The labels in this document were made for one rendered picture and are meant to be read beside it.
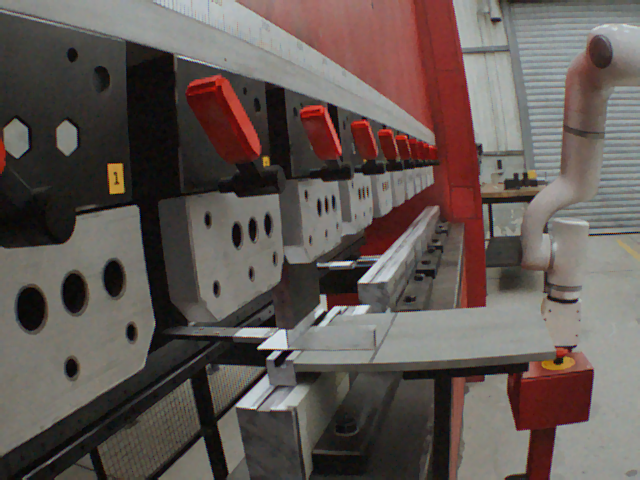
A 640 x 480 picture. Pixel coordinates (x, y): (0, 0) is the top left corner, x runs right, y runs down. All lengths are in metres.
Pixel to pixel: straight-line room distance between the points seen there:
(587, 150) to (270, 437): 0.74
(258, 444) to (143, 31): 0.40
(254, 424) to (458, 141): 2.32
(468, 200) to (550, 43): 5.60
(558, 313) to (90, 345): 0.98
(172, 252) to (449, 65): 2.51
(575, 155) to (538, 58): 7.02
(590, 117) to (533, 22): 7.17
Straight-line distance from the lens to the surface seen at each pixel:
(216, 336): 0.65
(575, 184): 1.02
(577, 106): 0.99
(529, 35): 8.07
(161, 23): 0.32
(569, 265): 1.08
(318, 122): 0.47
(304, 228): 0.50
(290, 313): 0.57
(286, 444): 0.53
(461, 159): 2.72
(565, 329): 1.13
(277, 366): 0.56
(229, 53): 0.40
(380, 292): 1.04
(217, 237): 0.34
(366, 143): 0.68
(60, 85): 0.23
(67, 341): 0.22
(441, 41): 2.79
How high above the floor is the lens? 1.18
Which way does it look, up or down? 7 degrees down
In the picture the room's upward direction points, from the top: 6 degrees counter-clockwise
